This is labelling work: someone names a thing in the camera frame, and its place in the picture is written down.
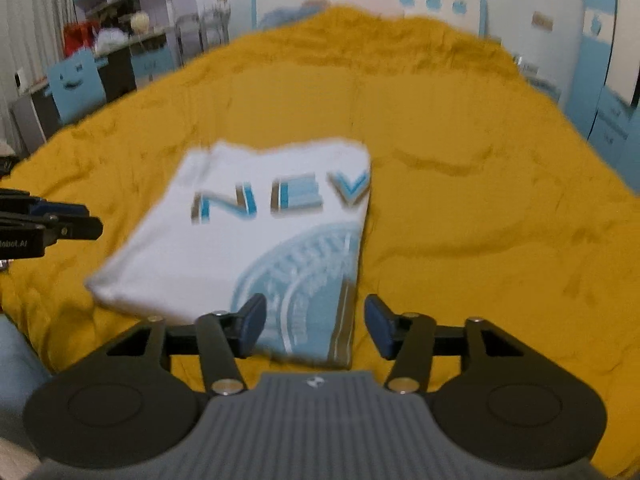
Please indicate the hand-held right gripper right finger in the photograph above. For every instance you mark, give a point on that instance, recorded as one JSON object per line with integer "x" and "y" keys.
{"x": 377, "y": 327}

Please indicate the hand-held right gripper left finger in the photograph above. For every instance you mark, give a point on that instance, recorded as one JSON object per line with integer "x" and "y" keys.
{"x": 252, "y": 325}

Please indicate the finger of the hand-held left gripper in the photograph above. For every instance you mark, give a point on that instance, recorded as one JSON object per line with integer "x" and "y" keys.
{"x": 75, "y": 228}
{"x": 60, "y": 208}

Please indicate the white printed t-shirt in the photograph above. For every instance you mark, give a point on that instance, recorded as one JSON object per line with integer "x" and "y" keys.
{"x": 260, "y": 240}

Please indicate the blue chair with face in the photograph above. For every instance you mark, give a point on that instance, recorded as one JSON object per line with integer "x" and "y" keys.
{"x": 77, "y": 85}

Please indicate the person's blue jeans leg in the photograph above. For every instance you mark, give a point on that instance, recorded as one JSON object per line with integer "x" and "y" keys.
{"x": 17, "y": 375}

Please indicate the dark desk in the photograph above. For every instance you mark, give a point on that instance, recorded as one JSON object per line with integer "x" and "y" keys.
{"x": 120, "y": 67}

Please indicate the yellow blanket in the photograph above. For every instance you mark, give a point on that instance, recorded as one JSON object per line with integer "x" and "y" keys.
{"x": 475, "y": 185}

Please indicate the red bag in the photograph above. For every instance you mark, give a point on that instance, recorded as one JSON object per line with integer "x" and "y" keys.
{"x": 80, "y": 36}

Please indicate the white bag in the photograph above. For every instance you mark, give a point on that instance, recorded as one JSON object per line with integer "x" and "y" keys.
{"x": 111, "y": 37}

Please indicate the cream round object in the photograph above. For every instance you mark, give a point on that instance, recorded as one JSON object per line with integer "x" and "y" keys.
{"x": 140, "y": 21}

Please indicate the blue pillow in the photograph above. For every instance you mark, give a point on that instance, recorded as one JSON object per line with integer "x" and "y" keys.
{"x": 295, "y": 14}

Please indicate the white headboard with blue apples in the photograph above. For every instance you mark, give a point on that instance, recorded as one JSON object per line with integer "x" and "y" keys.
{"x": 370, "y": 2}

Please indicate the blue and white wardrobe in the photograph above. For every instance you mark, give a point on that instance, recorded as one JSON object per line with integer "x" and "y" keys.
{"x": 605, "y": 60}

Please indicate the metal frame chair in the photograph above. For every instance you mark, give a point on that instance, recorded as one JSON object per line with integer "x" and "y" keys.
{"x": 202, "y": 32}

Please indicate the beige wall switch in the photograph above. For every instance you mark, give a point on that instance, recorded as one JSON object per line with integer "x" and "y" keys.
{"x": 542, "y": 20}

